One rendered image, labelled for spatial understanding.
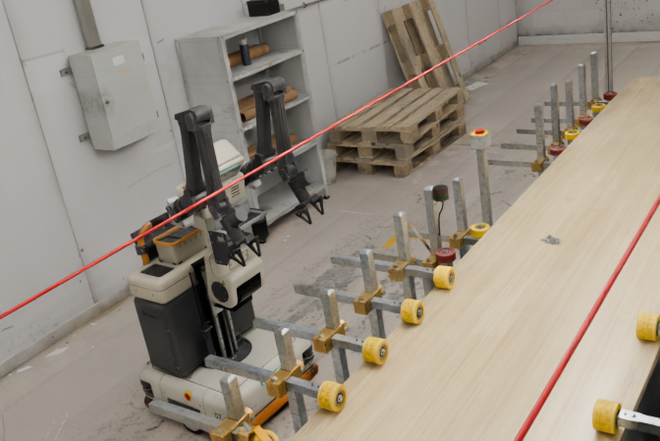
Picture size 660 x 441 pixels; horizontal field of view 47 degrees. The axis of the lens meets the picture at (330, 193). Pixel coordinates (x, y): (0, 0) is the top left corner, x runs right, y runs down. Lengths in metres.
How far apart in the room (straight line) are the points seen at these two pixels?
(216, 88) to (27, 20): 1.34
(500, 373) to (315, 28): 4.92
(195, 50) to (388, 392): 3.57
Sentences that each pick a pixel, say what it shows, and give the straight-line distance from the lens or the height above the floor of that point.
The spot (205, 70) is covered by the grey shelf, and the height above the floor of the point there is 1.32.
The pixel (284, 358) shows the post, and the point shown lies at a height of 1.02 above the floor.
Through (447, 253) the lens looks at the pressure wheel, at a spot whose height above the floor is 0.91.
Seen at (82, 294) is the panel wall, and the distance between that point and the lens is 5.17.
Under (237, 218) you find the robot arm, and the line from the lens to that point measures 2.95.
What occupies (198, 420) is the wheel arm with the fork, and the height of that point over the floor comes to 0.96.
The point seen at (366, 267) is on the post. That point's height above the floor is 1.07.
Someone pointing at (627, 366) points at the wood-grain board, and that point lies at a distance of 2.40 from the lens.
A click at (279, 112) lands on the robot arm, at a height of 1.48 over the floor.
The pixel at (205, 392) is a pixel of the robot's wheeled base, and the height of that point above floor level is 0.28.
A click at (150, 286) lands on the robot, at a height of 0.79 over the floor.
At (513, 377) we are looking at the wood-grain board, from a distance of 2.35.
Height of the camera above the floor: 2.27
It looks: 21 degrees down
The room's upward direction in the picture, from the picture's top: 10 degrees counter-clockwise
